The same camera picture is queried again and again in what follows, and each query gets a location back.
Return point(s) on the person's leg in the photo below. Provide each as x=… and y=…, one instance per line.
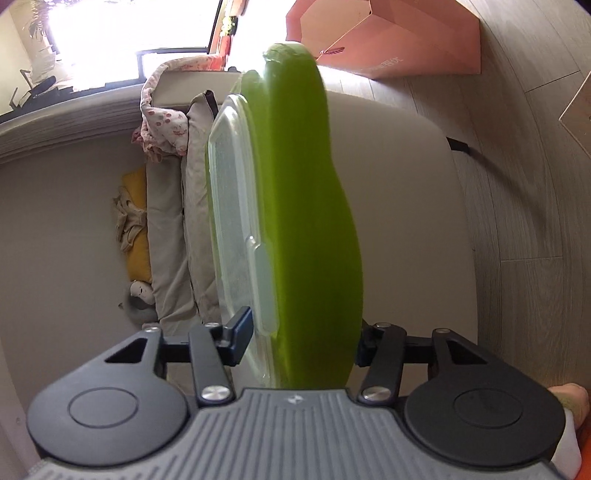
x=570, y=394

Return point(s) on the grey sofa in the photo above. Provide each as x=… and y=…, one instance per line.
x=69, y=124

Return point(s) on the green food container clear lid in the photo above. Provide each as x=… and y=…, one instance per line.
x=300, y=207

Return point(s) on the white plush toy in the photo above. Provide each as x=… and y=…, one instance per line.
x=141, y=290

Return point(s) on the pink paper bag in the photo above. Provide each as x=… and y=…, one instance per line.
x=406, y=37

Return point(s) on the beige cushion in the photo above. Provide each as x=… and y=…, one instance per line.
x=198, y=184

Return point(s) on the black chair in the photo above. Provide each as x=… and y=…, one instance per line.
x=39, y=90

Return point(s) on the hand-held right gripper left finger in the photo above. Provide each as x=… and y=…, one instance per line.
x=240, y=334

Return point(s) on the black table leg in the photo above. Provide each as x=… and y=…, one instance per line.
x=466, y=148

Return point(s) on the beige crumpled cloth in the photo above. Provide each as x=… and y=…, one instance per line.
x=129, y=221

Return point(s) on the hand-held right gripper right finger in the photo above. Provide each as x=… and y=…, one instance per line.
x=364, y=348

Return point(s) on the beige desktop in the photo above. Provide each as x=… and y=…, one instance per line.
x=406, y=207

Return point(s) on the potted plant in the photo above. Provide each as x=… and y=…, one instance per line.
x=44, y=27

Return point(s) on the grey blanket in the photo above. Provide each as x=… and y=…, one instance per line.
x=168, y=240

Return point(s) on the yellow pillow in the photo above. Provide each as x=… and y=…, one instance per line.
x=138, y=263

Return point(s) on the floral pink cloth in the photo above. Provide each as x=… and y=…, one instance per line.
x=161, y=120

